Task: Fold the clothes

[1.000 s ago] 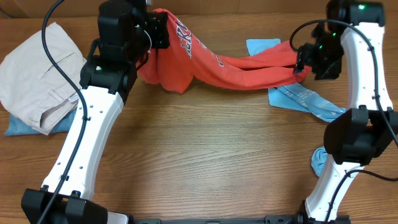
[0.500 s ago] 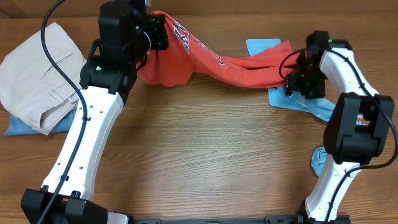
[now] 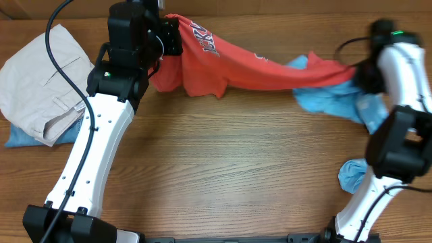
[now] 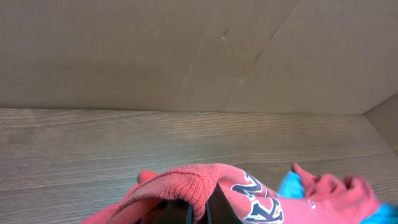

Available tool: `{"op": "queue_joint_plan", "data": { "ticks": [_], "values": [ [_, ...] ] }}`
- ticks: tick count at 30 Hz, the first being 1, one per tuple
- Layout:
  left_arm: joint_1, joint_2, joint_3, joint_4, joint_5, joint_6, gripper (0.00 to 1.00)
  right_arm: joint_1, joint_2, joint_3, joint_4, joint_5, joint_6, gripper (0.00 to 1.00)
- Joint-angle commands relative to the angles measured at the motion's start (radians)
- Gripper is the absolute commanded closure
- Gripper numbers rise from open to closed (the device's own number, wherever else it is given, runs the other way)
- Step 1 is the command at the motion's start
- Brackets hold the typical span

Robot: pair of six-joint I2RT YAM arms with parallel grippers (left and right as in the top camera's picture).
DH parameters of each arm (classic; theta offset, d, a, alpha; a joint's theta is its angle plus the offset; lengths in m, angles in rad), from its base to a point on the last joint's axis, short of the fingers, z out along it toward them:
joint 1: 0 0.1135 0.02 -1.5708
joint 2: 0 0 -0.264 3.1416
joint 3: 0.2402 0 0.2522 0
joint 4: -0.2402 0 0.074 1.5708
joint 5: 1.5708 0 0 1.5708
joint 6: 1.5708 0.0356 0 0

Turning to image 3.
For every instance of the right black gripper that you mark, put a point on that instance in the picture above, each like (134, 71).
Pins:
(363, 81)

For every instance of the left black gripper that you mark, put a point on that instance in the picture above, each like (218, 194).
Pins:
(167, 30)

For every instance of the red printed t-shirt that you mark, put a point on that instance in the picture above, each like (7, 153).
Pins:
(209, 64)

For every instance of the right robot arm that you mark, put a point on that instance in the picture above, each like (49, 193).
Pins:
(400, 149)

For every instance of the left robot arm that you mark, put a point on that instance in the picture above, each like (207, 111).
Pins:
(139, 38)

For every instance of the light blue t-shirt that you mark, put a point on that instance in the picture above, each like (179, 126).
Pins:
(349, 102)

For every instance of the beige folded trousers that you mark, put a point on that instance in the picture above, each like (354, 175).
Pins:
(34, 95)

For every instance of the folded blue jeans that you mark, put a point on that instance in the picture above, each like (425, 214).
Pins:
(18, 137)

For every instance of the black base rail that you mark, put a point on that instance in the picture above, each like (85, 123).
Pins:
(290, 238)

